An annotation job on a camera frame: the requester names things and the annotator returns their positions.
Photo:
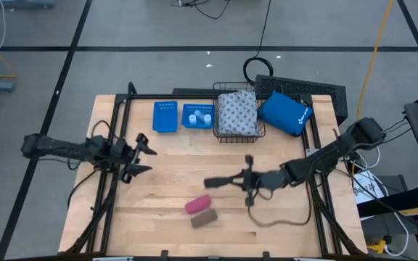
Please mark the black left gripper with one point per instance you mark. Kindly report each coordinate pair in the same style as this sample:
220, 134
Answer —
123, 154

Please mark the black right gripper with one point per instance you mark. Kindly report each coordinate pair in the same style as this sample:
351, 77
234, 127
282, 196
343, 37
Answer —
267, 180

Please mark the black bandage roll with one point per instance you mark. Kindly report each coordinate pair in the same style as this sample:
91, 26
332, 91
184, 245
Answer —
214, 182

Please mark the pink eraser block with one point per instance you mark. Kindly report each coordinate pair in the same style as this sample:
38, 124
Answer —
198, 204

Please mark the tan bandage roll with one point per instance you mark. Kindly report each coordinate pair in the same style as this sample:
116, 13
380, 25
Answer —
204, 219

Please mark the white round jar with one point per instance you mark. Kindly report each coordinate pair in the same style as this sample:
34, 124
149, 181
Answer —
207, 119
192, 120

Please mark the grey patterned cloth pack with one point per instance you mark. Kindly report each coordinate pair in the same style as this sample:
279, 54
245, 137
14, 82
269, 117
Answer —
238, 113

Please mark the blue plastic basket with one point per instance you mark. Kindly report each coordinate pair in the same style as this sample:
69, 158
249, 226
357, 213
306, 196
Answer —
165, 116
187, 108

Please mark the small clear bottle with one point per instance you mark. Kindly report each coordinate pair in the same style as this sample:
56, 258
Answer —
199, 113

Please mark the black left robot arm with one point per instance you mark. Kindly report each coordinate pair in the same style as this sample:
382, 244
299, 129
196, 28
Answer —
60, 148

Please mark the silver mounting plate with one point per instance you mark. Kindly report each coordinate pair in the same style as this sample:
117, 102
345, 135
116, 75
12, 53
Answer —
312, 152

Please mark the black table clamp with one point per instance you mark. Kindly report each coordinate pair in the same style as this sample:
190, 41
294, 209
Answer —
164, 254
266, 255

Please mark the blue zip pouch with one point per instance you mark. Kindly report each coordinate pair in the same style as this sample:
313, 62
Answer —
284, 113

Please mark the black perforated box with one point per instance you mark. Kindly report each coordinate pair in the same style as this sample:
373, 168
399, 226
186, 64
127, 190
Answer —
303, 85

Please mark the white paper sheet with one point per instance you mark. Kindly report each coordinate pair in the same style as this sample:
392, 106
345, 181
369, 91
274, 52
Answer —
366, 188

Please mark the yellow power plug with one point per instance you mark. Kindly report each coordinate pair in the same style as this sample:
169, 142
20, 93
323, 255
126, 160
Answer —
377, 246

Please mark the black shelf beam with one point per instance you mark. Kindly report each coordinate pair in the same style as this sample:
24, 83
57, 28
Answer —
405, 197

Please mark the black aluminium table frame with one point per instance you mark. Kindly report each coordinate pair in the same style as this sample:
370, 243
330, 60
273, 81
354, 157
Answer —
147, 96

